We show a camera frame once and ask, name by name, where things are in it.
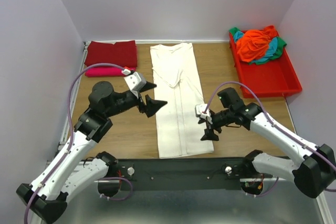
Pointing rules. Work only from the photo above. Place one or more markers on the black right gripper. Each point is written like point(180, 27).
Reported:
point(209, 134)

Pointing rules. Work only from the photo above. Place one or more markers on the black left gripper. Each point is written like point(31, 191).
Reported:
point(153, 106)

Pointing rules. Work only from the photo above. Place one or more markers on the white t-shirt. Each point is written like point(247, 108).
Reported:
point(176, 75)

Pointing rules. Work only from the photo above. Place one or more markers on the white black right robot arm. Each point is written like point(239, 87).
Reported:
point(310, 167)

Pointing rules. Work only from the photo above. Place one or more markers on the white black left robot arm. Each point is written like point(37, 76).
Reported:
point(49, 194)

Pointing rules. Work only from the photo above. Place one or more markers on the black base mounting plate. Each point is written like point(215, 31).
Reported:
point(184, 173)

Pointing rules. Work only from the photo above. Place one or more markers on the dark red folded t-shirt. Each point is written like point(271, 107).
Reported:
point(122, 53)

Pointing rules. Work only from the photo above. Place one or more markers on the pink folded t-shirt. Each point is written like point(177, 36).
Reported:
point(104, 72)

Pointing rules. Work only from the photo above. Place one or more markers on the red plastic bin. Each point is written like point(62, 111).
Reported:
point(277, 78)

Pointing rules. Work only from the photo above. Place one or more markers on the orange t-shirt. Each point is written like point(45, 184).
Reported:
point(253, 44)

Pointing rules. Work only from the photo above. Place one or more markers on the teal t-shirt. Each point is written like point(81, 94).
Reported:
point(271, 48)

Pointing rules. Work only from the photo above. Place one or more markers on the green t-shirt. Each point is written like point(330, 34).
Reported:
point(279, 43)

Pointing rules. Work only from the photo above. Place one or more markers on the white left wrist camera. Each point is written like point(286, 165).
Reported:
point(134, 80)

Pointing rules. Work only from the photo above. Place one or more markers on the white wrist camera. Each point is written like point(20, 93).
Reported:
point(201, 111)
point(134, 80)

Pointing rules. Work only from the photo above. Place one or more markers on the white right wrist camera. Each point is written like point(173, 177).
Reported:
point(201, 111)

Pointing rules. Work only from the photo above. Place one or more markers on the aluminium left side rail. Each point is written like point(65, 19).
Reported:
point(71, 102)

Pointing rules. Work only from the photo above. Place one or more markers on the aluminium frame rail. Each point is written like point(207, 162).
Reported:
point(78, 171)

